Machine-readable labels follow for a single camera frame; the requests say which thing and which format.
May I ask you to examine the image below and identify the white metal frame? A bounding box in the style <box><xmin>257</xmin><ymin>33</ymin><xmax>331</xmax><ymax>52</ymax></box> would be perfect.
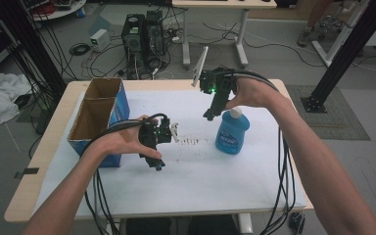
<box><xmin>310</xmin><ymin>0</ymin><xmax>370</xmax><ymax>69</ymax></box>

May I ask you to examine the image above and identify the blue cardboard box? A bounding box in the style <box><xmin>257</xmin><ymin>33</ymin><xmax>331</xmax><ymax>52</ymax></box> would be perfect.
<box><xmin>67</xmin><ymin>76</ymin><xmax>131</xmax><ymax>169</ymax></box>

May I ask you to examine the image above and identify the black metal post with base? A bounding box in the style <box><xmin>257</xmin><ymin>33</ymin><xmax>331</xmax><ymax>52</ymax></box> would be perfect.
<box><xmin>300</xmin><ymin>0</ymin><xmax>376</xmax><ymax>115</ymax></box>

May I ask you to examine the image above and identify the left gripper black cable bundle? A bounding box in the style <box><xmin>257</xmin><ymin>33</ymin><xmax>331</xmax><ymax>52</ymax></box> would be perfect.
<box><xmin>79</xmin><ymin>113</ymin><xmax>171</xmax><ymax>235</ymax></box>

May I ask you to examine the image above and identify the person's right hand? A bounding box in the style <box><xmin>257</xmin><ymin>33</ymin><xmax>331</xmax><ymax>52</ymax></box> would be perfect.
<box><xmin>224</xmin><ymin>76</ymin><xmax>281</xmax><ymax>111</ymax></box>

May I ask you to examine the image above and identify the white desk with metal legs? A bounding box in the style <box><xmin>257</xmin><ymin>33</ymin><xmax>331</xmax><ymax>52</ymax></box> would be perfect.
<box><xmin>171</xmin><ymin>0</ymin><xmax>278</xmax><ymax>69</ymax></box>

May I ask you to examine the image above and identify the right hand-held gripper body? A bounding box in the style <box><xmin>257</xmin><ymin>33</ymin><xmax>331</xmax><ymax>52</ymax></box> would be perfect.
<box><xmin>191</xmin><ymin>45</ymin><xmax>238</xmax><ymax>112</ymax></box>

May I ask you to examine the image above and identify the grey floor mat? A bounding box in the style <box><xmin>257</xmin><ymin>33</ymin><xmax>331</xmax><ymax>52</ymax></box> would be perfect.
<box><xmin>285</xmin><ymin>84</ymin><xmax>372</xmax><ymax>142</ymax></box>

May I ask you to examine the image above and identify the coiled black cable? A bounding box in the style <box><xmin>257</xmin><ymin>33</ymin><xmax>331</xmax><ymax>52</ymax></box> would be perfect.
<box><xmin>69</xmin><ymin>41</ymin><xmax>92</xmax><ymax>57</ymax></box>

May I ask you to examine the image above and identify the white table leg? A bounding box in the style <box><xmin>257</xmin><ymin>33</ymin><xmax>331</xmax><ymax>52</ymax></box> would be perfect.
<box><xmin>237</xmin><ymin>212</ymin><xmax>255</xmax><ymax>235</ymax></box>

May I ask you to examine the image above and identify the round white table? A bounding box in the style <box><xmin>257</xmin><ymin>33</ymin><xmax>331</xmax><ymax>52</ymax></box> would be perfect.
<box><xmin>22</xmin><ymin>0</ymin><xmax>88</xmax><ymax>23</ymax></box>

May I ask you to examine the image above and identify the small black device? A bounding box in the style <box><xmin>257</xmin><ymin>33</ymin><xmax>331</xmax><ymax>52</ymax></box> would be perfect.
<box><xmin>288</xmin><ymin>211</ymin><xmax>306</xmax><ymax>235</ymax></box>

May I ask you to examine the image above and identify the gripper black cable bundle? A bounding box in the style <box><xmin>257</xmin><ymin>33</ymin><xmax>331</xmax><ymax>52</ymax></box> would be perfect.
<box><xmin>222</xmin><ymin>70</ymin><xmax>297</xmax><ymax>235</ymax></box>
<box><xmin>79</xmin><ymin>113</ymin><xmax>171</xmax><ymax>235</ymax></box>

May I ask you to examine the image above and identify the black tape strip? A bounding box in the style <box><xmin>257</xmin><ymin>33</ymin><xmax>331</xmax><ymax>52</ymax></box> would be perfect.
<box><xmin>13</xmin><ymin>166</ymin><xmax>40</xmax><ymax>180</ymax></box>

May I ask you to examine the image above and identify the right gripper black cable bundle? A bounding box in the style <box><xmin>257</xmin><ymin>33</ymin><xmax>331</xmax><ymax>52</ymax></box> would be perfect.
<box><xmin>222</xmin><ymin>70</ymin><xmax>297</xmax><ymax>235</ymax></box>

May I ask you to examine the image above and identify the white cloth heap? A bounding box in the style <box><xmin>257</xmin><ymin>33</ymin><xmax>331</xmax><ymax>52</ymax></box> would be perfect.
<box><xmin>0</xmin><ymin>70</ymin><xmax>34</xmax><ymax>130</ymax></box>

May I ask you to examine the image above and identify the blue bottle with white cap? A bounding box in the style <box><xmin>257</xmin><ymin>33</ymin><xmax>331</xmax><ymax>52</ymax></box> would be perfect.
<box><xmin>214</xmin><ymin>106</ymin><xmax>252</xmax><ymax>156</ymax></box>

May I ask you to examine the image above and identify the black computer tower with fan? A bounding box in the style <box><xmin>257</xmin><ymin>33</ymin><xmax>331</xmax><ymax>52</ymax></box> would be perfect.
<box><xmin>120</xmin><ymin>13</ymin><xmax>147</xmax><ymax>81</ymax></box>

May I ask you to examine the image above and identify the person's left hand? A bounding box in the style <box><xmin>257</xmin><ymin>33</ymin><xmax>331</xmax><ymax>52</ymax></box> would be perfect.
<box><xmin>87</xmin><ymin>114</ymin><xmax>164</xmax><ymax>165</ymax></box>

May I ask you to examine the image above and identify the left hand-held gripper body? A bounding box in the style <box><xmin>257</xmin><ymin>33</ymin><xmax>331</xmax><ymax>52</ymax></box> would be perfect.
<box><xmin>138</xmin><ymin>116</ymin><xmax>180</xmax><ymax>153</ymax></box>

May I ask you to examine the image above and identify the white table mat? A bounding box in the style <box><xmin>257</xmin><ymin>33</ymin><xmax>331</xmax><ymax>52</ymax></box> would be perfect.
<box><xmin>33</xmin><ymin>89</ymin><xmax>308</xmax><ymax>219</ymax></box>

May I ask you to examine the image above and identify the small white box device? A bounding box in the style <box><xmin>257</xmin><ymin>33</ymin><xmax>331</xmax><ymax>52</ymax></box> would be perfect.
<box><xmin>89</xmin><ymin>27</ymin><xmax>112</xmax><ymax>53</ymax></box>

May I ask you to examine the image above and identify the black metal stand with cables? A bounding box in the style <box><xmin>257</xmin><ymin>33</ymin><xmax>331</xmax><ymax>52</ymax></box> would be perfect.
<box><xmin>0</xmin><ymin>0</ymin><xmax>69</xmax><ymax>100</ymax></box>

